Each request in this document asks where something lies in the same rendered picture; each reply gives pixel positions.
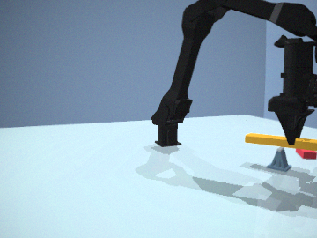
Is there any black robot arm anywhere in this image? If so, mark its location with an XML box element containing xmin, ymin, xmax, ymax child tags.
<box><xmin>151</xmin><ymin>0</ymin><xmax>317</xmax><ymax>147</ymax></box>

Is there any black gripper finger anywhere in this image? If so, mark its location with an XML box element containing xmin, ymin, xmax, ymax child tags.
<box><xmin>297</xmin><ymin>109</ymin><xmax>315</xmax><ymax>138</ymax></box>
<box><xmin>275</xmin><ymin>112</ymin><xmax>308</xmax><ymax>145</ymax></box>

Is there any yellow bar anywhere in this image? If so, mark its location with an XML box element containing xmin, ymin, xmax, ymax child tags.
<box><xmin>245</xmin><ymin>133</ymin><xmax>317</xmax><ymax>152</ymax></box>

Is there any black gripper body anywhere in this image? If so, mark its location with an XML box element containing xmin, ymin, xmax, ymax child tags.
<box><xmin>268</xmin><ymin>68</ymin><xmax>317</xmax><ymax>114</ymax></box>

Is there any small red block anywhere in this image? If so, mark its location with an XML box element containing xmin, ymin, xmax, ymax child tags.
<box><xmin>295</xmin><ymin>149</ymin><xmax>317</xmax><ymax>159</ymax></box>

